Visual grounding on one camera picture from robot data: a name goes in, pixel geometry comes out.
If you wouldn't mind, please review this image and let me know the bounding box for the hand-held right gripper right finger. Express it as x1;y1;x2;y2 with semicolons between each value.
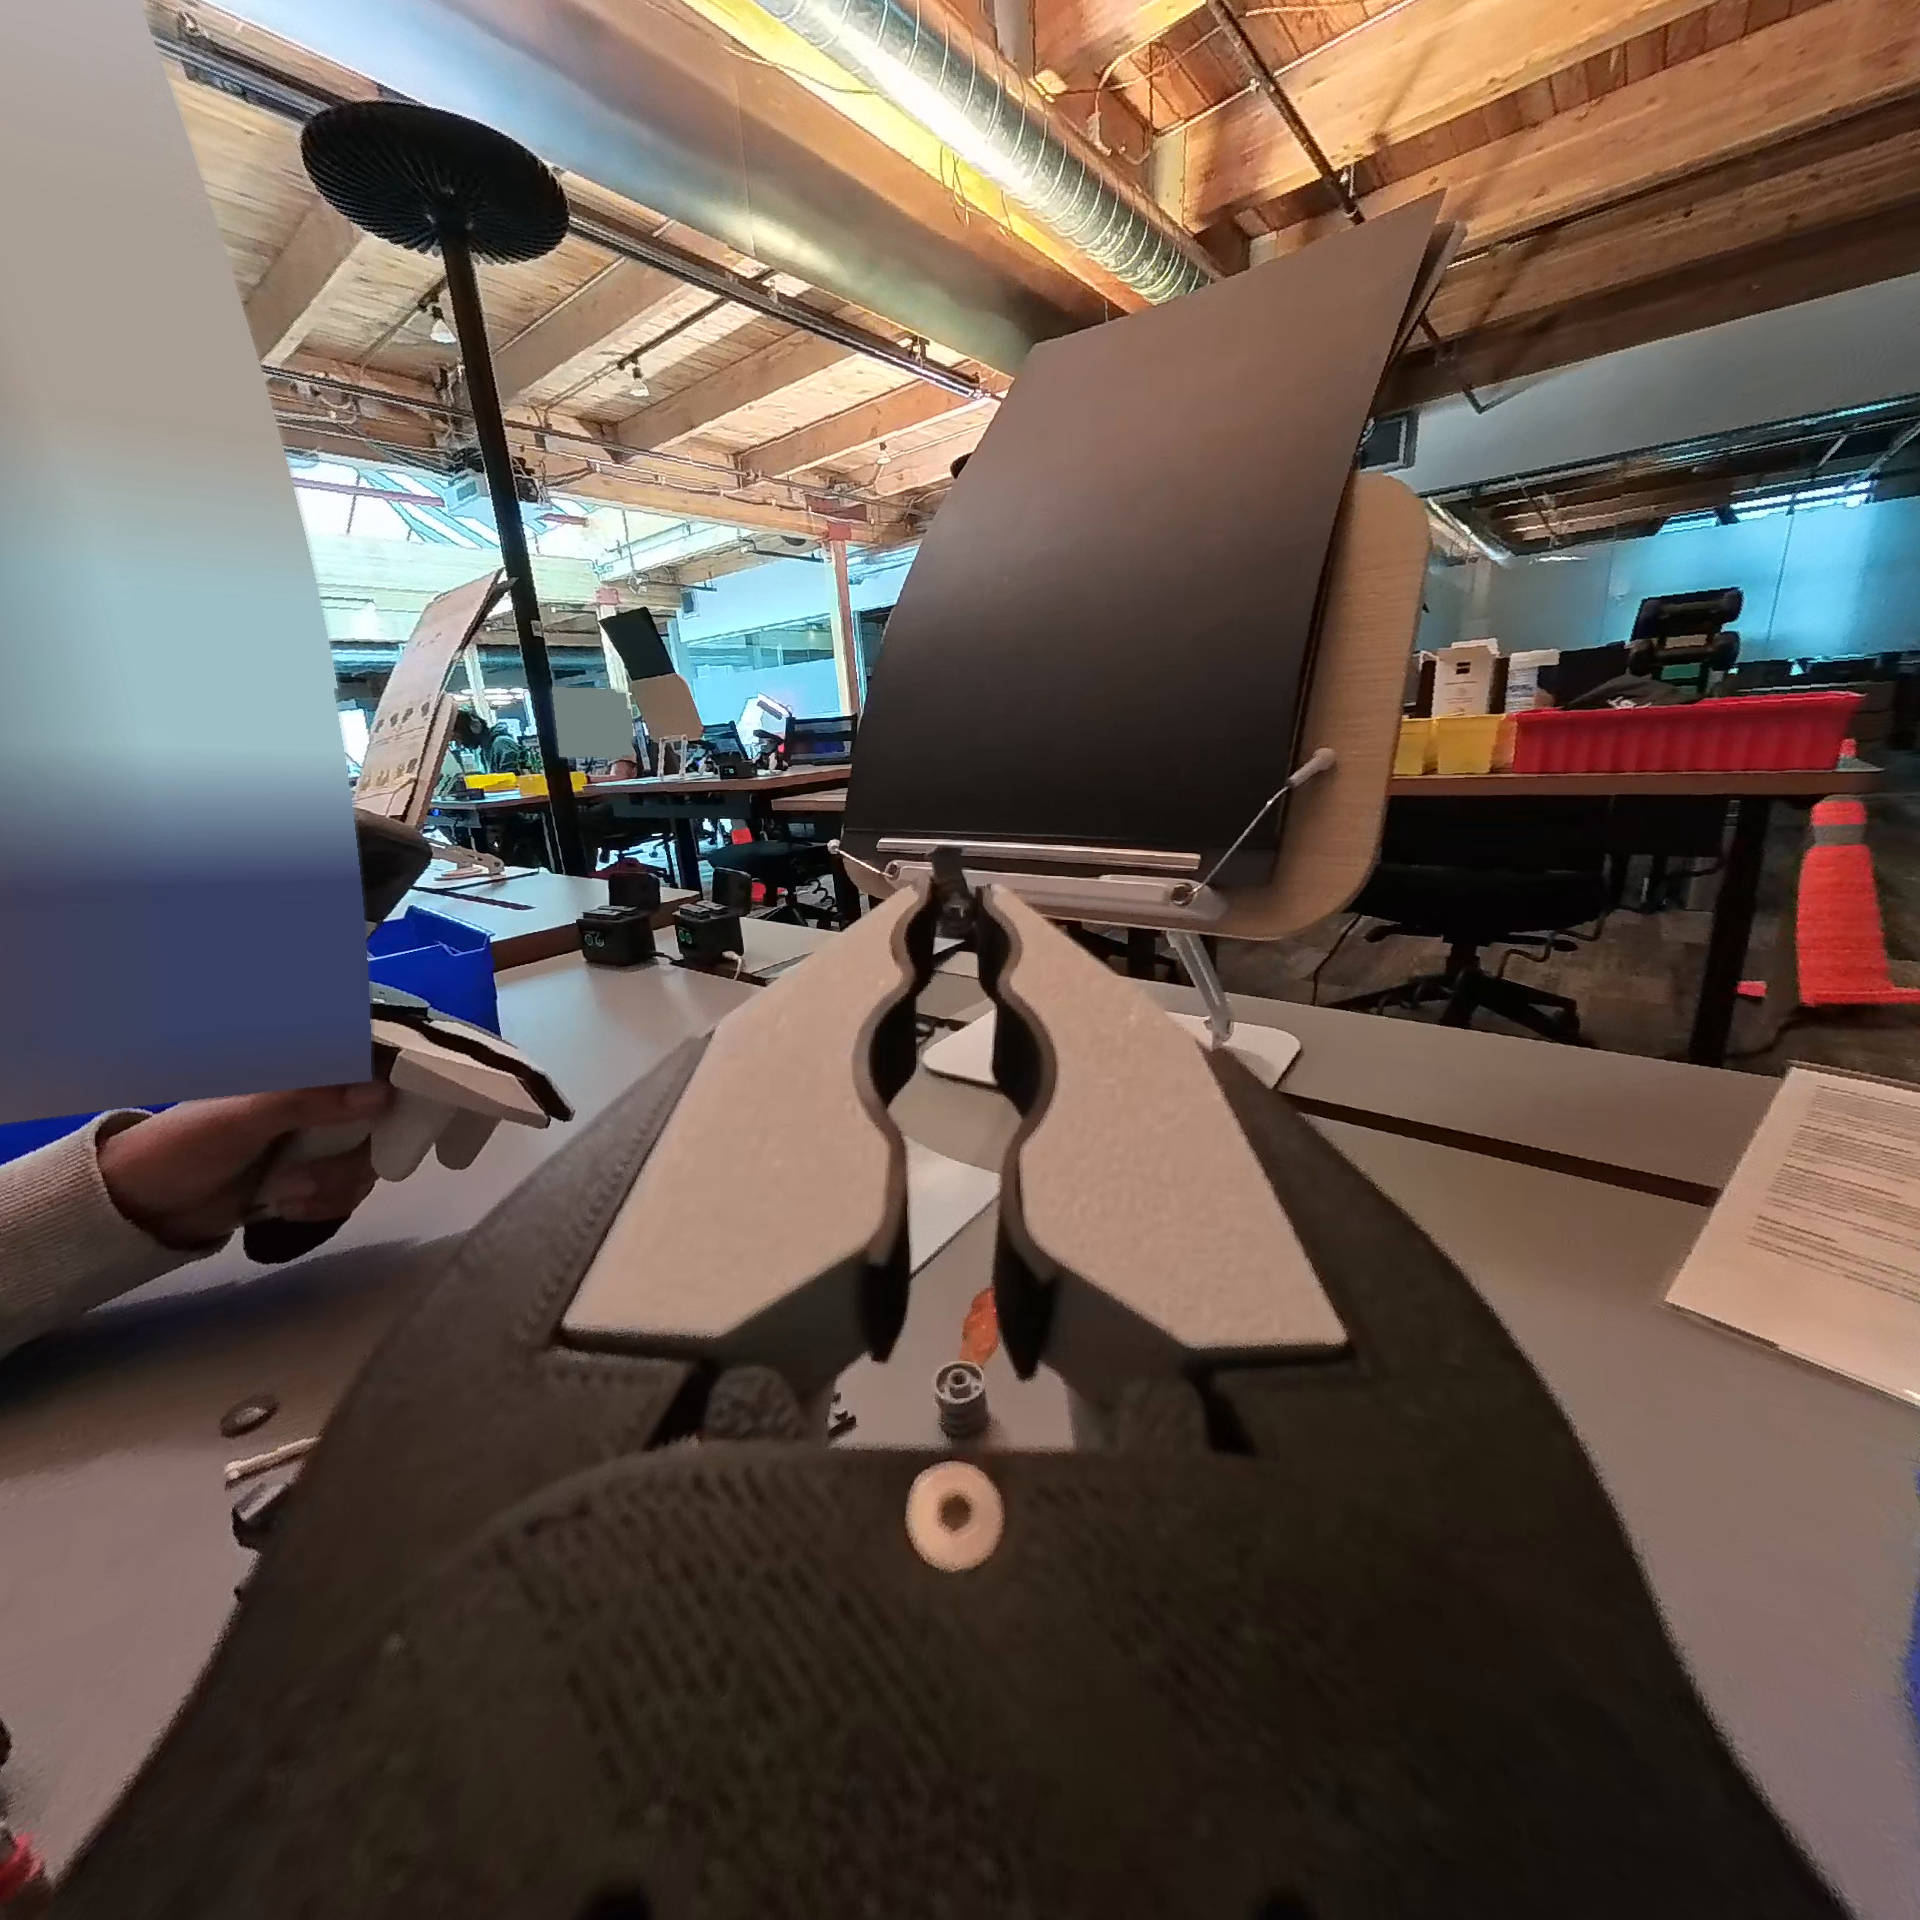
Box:
976;881;1353;1377

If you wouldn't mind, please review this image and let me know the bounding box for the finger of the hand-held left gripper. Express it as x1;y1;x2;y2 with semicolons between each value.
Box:
374;1048;554;1183
369;991;576;1119

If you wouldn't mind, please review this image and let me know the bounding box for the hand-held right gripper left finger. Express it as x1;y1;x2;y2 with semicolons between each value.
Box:
561;878;939;1359

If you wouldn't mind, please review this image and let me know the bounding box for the lego instruction booklet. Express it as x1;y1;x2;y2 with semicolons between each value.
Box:
896;1141;1003;1280

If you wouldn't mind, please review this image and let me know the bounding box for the person's left hand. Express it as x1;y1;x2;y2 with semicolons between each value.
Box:
96;1079;400;1255

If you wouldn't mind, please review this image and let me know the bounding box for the blue plastic bin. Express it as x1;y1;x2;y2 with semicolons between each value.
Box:
369;902;501;1038

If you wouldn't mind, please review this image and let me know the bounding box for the wooden sign board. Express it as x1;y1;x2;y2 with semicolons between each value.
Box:
352;568;507;841

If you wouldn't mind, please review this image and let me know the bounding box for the background wooden desk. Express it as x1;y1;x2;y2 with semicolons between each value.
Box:
435;761;856;902

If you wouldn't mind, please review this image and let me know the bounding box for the black office chair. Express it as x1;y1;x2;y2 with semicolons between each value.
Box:
1328;862;1614;1047

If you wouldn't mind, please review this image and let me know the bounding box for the background stand with board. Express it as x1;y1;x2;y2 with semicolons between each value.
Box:
600;607;706;781

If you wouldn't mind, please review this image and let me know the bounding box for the black board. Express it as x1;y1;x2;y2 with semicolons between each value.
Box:
843;186;1449;857

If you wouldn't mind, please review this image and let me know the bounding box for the wooden desk with black legs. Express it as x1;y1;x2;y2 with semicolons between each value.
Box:
1387;757;1888;1067

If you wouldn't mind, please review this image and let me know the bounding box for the printed paper sheet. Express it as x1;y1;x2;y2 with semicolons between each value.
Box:
1664;1063;1920;1408

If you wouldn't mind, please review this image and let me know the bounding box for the red plastic bin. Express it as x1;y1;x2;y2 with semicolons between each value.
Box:
1505;690;1865;777

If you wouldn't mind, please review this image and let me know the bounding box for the orange traffic cone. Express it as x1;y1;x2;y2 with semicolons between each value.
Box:
1793;794;1920;1009

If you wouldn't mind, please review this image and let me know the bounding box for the black chair with headrest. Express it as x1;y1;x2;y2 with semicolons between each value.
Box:
1627;587;1745;704

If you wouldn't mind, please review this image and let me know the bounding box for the black floor lamp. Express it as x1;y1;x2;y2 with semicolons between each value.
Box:
299;102;589;880

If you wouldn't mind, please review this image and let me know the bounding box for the silver air duct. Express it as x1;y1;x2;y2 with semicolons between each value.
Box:
749;0;1217;301

